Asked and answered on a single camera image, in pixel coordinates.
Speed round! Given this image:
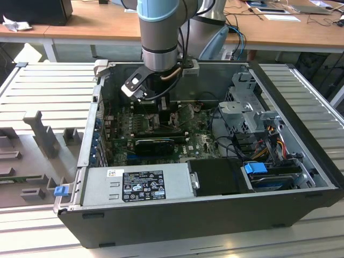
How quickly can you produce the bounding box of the grey flat laptop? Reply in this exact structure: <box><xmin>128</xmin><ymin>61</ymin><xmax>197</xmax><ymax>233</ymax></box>
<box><xmin>290</xmin><ymin>4</ymin><xmax>332</xmax><ymax>15</ymax></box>

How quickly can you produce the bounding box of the blue cable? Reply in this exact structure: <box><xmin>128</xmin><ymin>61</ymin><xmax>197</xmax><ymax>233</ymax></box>
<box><xmin>230</xmin><ymin>25</ymin><xmax>247</xmax><ymax>60</ymax></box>

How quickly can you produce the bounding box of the wooden desk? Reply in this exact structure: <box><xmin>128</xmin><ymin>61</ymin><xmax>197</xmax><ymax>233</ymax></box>
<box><xmin>0</xmin><ymin>5</ymin><xmax>75</xmax><ymax>64</ymax></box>
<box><xmin>44</xmin><ymin>0</ymin><xmax>344</xmax><ymax>64</ymax></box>

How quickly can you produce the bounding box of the grey parts rack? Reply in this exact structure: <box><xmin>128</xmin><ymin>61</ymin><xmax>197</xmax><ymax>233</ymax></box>
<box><xmin>0</xmin><ymin>109</ymin><xmax>84</xmax><ymax>209</ymax></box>

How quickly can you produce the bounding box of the black plastic shroud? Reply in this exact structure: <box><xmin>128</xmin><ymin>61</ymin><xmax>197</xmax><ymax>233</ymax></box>
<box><xmin>186</xmin><ymin>157</ymin><xmax>255</xmax><ymax>197</ymax></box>

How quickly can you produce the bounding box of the silver metal drive cage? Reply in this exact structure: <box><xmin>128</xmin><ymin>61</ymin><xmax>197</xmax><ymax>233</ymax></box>
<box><xmin>218</xmin><ymin>71</ymin><xmax>285</xmax><ymax>151</ymax></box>

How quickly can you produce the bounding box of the green circuit board strip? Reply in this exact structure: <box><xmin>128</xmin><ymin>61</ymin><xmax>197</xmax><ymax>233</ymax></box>
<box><xmin>0</xmin><ymin>174</ymin><xmax>44</xmax><ymax>186</ymax></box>

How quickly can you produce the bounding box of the pale blue teach pendant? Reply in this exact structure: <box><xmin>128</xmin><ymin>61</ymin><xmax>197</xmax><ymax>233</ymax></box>
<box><xmin>198</xmin><ymin>24</ymin><xmax>230</xmax><ymax>60</ymax></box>

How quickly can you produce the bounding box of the green motherboard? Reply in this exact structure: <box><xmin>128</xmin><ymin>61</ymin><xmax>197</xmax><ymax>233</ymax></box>
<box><xmin>103</xmin><ymin>101</ymin><xmax>224</xmax><ymax>167</ymax></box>

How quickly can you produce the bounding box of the black PC case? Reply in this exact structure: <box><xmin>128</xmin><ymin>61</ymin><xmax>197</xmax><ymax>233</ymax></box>
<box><xmin>53</xmin><ymin>59</ymin><xmax>344</xmax><ymax>249</ymax></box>

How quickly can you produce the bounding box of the crumpled white paper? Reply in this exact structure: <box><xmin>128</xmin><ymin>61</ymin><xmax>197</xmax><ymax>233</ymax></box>
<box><xmin>2</xmin><ymin>15</ymin><xmax>33</xmax><ymax>33</ymax></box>

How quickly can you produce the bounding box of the metal socket cover frame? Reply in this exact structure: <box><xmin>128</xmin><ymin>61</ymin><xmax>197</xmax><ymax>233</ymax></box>
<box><xmin>171</xmin><ymin>104</ymin><xmax>196</xmax><ymax>127</ymax></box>

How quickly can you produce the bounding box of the grey case latch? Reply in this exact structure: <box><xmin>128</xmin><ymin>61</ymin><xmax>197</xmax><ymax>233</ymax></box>
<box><xmin>93</xmin><ymin>59</ymin><xmax>117</xmax><ymax>79</ymax></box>

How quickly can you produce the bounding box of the black box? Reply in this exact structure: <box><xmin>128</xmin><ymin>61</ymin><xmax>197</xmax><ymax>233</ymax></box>
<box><xmin>0</xmin><ymin>0</ymin><xmax>74</xmax><ymax>27</ymax></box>

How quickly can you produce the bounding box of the blue booklet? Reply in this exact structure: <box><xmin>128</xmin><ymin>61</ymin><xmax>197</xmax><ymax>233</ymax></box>
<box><xmin>246</xmin><ymin>0</ymin><xmax>269</xmax><ymax>8</ymax></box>

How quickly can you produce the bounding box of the installed RAM stick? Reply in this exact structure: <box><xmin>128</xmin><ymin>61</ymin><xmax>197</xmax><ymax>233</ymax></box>
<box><xmin>133</xmin><ymin>128</ymin><xmax>189</xmax><ymax>143</ymax></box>

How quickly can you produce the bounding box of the black graphics card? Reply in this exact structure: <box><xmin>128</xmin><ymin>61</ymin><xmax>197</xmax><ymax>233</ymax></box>
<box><xmin>134</xmin><ymin>138</ymin><xmax>175</xmax><ymax>156</ymax></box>

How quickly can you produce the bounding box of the white paper sheet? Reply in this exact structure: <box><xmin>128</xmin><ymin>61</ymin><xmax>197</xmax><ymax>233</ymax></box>
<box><xmin>263</xmin><ymin>13</ymin><xmax>301</xmax><ymax>22</ymax></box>

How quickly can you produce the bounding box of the dark flat phone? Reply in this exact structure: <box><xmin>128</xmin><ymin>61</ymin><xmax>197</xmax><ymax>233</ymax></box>
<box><xmin>254</xmin><ymin>7</ymin><xmax>287</xmax><ymax>14</ymax></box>

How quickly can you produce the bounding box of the brown cable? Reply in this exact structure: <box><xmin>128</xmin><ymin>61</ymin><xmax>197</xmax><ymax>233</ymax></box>
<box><xmin>160</xmin><ymin>67</ymin><xmax>182</xmax><ymax>81</ymax></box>

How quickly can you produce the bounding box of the silver power supply unit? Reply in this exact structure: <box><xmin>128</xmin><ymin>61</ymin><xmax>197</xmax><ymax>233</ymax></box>
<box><xmin>80</xmin><ymin>162</ymin><xmax>195</xmax><ymax>207</ymax></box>

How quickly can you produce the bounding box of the yellow red wire bundle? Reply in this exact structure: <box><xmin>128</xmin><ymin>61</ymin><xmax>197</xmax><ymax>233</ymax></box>
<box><xmin>254</xmin><ymin>135</ymin><xmax>286</xmax><ymax>160</ymax></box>

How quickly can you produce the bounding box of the blue disk carrier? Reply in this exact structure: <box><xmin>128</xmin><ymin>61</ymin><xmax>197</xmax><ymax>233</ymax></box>
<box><xmin>243</xmin><ymin>161</ymin><xmax>299</xmax><ymax>192</ymax></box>

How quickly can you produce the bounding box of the black and white camera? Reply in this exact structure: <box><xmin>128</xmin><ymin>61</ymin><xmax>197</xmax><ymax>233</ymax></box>
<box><xmin>120</xmin><ymin>66</ymin><xmax>148</xmax><ymax>102</ymax></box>

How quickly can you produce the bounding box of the CPU socket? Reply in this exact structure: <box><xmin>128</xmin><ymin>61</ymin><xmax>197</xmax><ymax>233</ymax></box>
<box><xmin>144</xmin><ymin>112</ymin><xmax>180</xmax><ymax>134</ymax></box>

